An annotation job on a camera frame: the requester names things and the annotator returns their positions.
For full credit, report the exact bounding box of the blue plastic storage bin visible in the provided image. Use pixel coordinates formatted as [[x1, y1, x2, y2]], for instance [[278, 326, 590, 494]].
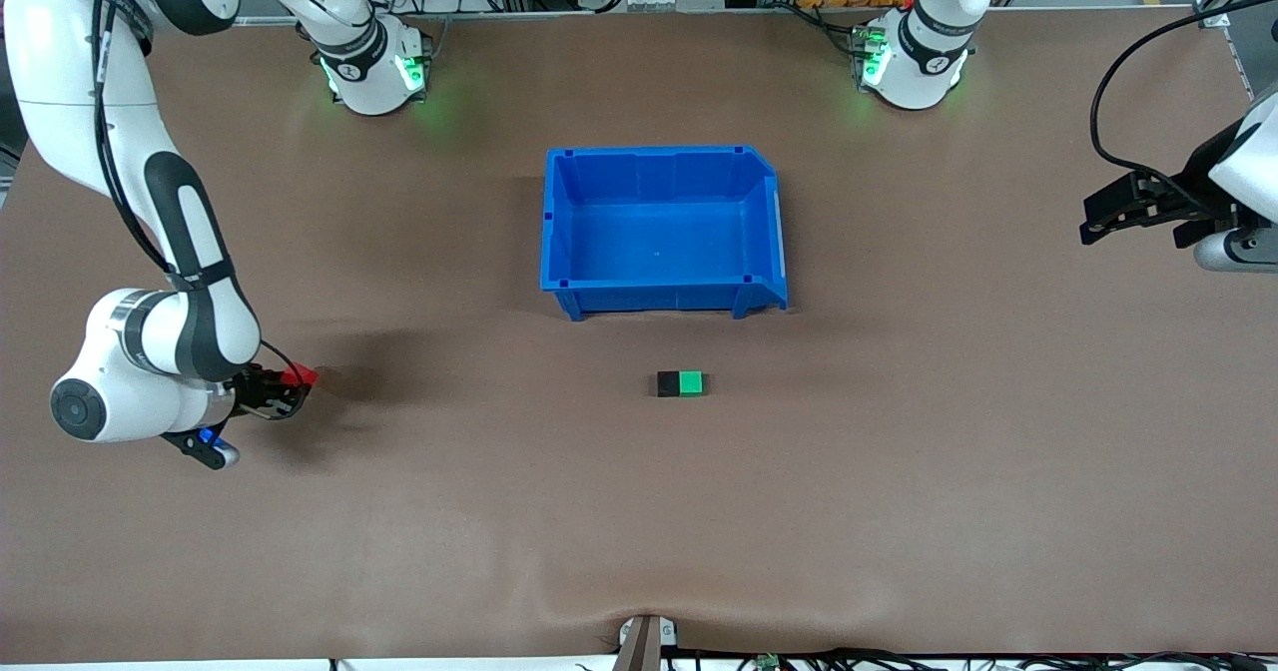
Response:
[[539, 145, 790, 323]]

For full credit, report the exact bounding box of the brown table mat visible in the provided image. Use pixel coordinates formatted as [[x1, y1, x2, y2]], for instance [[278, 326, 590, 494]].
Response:
[[0, 7, 1278, 664]]

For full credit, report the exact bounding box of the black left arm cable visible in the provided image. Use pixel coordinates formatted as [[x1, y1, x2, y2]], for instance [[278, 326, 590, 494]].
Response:
[[1088, 0, 1278, 215]]

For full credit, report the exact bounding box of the metal clamp bracket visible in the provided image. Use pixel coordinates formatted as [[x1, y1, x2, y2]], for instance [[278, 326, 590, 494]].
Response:
[[611, 613, 680, 671]]

